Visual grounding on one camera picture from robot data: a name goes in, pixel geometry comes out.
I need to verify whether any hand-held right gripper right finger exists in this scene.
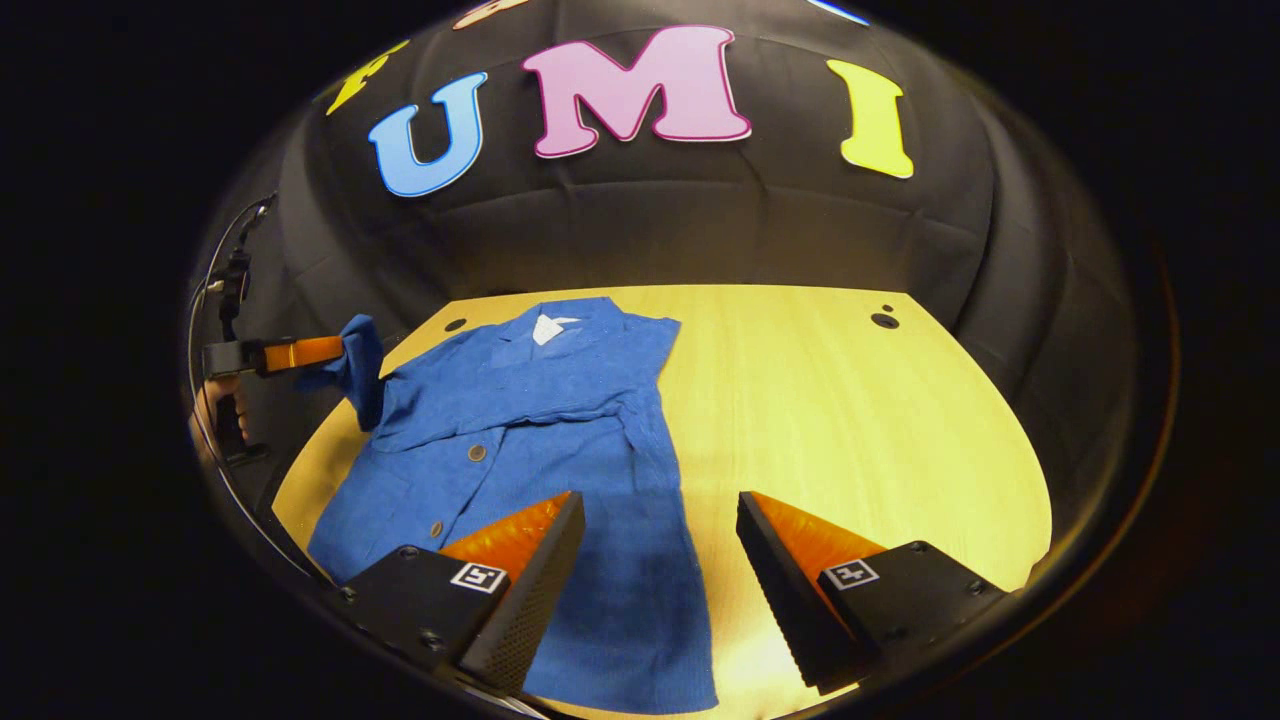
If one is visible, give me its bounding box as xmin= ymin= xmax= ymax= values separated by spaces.
xmin=736 ymin=490 xmax=1008 ymax=697

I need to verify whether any blue button shirt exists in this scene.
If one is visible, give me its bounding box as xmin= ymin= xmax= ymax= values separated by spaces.
xmin=297 ymin=296 xmax=720 ymax=715

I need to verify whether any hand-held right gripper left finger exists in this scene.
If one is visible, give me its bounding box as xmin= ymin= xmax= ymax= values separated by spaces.
xmin=326 ymin=490 xmax=588 ymax=696

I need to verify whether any black backdrop cloth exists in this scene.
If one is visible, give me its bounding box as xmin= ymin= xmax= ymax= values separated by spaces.
xmin=190 ymin=0 xmax=1141 ymax=561

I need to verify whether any thin black cable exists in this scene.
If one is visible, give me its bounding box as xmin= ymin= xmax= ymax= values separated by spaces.
xmin=185 ymin=193 xmax=331 ymax=591

